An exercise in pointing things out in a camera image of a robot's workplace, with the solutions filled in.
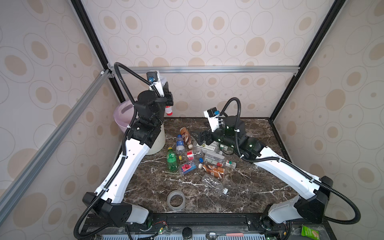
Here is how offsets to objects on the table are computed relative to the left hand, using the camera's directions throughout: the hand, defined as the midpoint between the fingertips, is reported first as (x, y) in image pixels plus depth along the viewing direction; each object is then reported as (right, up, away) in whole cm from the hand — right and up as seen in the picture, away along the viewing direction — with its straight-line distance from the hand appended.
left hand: (166, 79), depth 59 cm
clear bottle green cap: (+29, -40, +31) cm, 58 cm away
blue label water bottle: (+1, -30, +39) cm, 49 cm away
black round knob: (+8, -63, +4) cm, 64 cm away
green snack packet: (+66, -68, +11) cm, 95 cm away
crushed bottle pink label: (+7, -42, +29) cm, 51 cm away
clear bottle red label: (+8, -35, +33) cm, 49 cm away
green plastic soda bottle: (-3, -39, +34) cm, 51 cm away
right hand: (+13, -19, +8) cm, 24 cm away
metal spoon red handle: (+20, -71, +13) cm, 75 cm away
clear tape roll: (+1, -54, +23) cm, 59 cm away
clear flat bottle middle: (+23, -36, +36) cm, 56 cm away
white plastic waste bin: (-12, -31, +40) cm, 53 cm away
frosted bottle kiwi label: (+22, -31, +37) cm, 53 cm away
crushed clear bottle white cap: (+20, -50, +27) cm, 60 cm away
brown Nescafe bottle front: (+22, -43, +28) cm, 56 cm away
